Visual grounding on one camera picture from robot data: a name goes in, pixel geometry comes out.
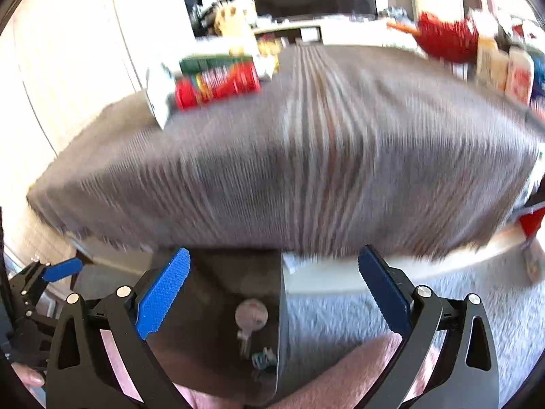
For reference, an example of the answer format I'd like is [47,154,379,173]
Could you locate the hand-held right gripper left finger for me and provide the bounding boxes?
[45,247,191,409]

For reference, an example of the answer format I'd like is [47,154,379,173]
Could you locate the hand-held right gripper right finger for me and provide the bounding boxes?
[358,245,500,409]

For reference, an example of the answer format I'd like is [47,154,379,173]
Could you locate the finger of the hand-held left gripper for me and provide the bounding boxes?
[9,258,84,303]

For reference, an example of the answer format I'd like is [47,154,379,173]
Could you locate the dark grey bin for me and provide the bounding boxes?
[149,247,291,407]

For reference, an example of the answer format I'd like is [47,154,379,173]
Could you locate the person's left hand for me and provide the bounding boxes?
[11,362,47,393]

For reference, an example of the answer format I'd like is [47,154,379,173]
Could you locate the white low table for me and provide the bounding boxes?
[281,222,529,296]

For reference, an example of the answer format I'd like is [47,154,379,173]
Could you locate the grey fluffy rug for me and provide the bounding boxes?
[283,260,535,409]

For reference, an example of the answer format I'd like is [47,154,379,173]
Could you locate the pink fleece pants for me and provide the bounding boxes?
[100,331,432,409]

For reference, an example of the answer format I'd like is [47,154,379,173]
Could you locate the grey plaid tablecloth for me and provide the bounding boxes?
[26,45,541,261]

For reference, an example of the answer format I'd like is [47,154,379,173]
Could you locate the red packet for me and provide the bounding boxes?
[516,204,545,240]

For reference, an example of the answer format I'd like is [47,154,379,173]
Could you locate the white box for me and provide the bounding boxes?
[145,63,182,131]

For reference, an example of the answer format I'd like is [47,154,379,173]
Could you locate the red snack can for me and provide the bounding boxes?
[174,63,261,110]

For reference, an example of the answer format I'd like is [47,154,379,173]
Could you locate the green snack package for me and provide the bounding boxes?
[179,53,256,77]

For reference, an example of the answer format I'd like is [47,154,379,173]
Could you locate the white bottle with red label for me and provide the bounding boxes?
[506,47,535,105]

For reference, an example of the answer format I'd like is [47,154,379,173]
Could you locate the red mesh bag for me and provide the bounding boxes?
[415,12,481,64]

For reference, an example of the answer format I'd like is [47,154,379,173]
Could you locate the white television stand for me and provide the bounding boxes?
[254,18,424,48]

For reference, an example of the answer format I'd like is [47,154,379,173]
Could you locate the yellow and white plush toy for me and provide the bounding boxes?
[213,2,256,39]

